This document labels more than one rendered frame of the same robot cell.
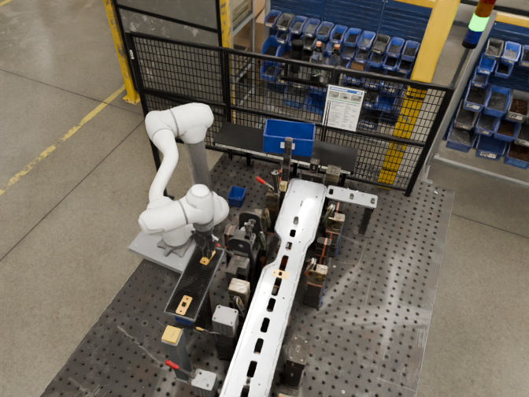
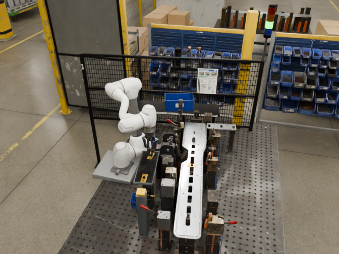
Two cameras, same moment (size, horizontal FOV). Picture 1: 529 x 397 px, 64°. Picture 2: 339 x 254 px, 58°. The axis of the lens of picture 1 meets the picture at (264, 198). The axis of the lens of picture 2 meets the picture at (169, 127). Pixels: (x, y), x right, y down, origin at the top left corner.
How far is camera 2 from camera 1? 0.89 m
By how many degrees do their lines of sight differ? 16
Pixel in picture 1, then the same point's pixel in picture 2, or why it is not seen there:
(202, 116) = (136, 82)
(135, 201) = (79, 167)
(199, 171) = not seen: hidden behind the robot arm
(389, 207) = (242, 137)
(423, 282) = (271, 169)
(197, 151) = (134, 104)
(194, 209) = (148, 116)
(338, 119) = (205, 88)
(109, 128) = (52, 129)
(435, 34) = (249, 34)
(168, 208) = (133, 116)
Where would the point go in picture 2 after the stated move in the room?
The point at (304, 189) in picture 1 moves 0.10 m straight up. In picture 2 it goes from (193, 126) to (194, 118)
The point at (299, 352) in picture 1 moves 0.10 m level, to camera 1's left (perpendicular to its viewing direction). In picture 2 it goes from (214, 196) to (200, 198)
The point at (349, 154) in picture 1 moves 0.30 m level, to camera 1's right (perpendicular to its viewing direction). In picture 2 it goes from (214, 107) to (241, 105)
